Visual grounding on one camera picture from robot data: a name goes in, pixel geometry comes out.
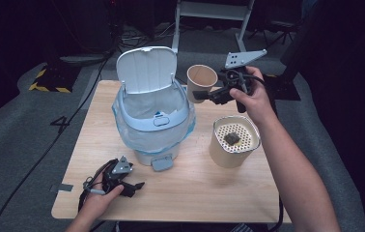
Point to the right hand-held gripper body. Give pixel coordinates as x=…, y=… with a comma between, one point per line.
x=241, y=58

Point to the white pedal trash can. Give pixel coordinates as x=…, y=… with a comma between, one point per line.
x=145, y=69

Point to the grey tape strip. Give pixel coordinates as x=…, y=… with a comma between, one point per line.
x=62, y=187

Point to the yellow black striped base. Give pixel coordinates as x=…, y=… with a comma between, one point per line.
x=50, y=80

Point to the beige canister with perforated strainer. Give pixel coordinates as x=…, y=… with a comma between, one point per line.
x=225, y=156

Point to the white metal stand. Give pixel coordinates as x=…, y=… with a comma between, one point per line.
x=209, y=9

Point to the clear blue trash bag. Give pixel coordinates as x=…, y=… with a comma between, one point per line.
x=151, y=137

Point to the black stand base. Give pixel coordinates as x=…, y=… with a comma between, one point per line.
x=283, y=88

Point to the person's left hand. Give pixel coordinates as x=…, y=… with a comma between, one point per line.
x=98, y=203

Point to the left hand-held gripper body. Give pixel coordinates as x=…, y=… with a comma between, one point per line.
x=116, y=177

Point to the dark tea bag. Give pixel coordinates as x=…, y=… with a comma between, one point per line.
x=232, y=138

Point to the person's right hand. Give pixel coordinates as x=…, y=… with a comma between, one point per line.
x=258, y=103

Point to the brown paper cup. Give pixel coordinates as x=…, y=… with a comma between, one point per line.
x=196, y=87

